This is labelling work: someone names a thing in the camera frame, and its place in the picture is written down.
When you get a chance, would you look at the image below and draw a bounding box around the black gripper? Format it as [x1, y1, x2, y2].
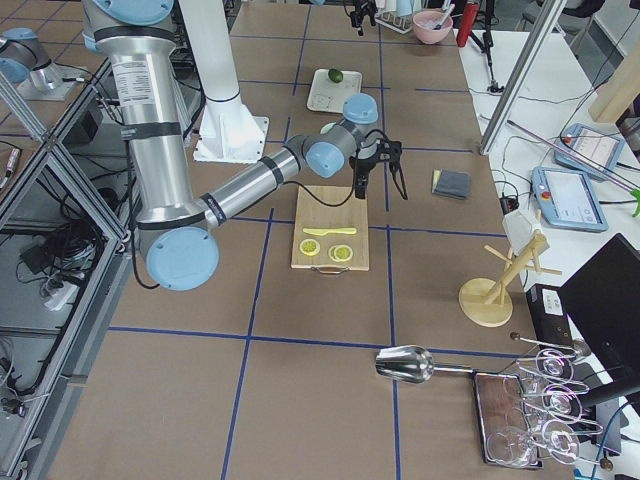
[349, 147, 377, 199]
[349, 0, 377, 37]

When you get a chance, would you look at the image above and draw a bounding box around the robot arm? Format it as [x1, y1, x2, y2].
[83, 1, 378, 291]

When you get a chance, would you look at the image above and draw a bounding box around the pink bowl with ice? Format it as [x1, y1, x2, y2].
[412, 10, 453, 45]

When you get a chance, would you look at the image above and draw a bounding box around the green ceramic bowl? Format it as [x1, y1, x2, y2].
[320, 122, 335, 134]

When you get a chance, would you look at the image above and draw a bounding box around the wooden cutting board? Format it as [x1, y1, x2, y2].
[291, 186, 370, 272]

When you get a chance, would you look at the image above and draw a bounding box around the green avocado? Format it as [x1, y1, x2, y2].
[327, 69, 344, 83]

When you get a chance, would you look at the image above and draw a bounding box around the yellow plastic knife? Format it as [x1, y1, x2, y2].
[302, 227, 358, 237]

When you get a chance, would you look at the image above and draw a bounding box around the lemon slice stacked top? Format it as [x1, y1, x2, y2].
[330, 244, 353, 262]

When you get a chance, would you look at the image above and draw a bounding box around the lemon slice near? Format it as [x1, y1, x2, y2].
[299, 238, 321, 257]

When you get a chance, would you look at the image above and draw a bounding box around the white bear tray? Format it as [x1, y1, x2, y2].
[306, 69, 362, 113]

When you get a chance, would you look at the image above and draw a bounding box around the grey folded cloth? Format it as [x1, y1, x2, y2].
[432, 170, 471, 199]

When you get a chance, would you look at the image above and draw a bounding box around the red cylinder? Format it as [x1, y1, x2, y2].
[456, 1, 479, 48]

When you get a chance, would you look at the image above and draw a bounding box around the black tripod stick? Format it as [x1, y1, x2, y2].
[469, 0, 506, 94]

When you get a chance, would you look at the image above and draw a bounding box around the wooden mug tree stand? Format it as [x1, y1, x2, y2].
[458, 229, 562, 328]

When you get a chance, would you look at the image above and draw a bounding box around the metal scoop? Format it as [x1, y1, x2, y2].
[375, 345, 474, 384]

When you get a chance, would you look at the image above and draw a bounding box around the near blue teach pendant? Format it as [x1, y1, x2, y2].
[531, 167, 609, 233]

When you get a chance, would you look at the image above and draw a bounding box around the black monitor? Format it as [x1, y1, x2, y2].
[559, 233, 639, 403]

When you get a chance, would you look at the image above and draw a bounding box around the reacher grabber tool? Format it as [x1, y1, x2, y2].
[507, 120, 640, 217]

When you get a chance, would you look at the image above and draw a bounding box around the black glass rack tray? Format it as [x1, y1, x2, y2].
[472, 372, 543, 471]

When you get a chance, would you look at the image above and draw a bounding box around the wine glass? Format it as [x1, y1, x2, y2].
[486, 427, 535, 468]

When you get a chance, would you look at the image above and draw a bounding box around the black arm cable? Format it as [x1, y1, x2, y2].
[297, 128, 409, 207]

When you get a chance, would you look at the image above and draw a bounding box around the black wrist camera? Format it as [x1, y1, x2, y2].
[378, 140, 402, 164]

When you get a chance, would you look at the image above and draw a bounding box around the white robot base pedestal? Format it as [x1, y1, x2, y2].
[179, 0, 269, 164]

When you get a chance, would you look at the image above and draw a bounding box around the aluminium frame post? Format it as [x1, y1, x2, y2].
[479, 0, 567, 155]

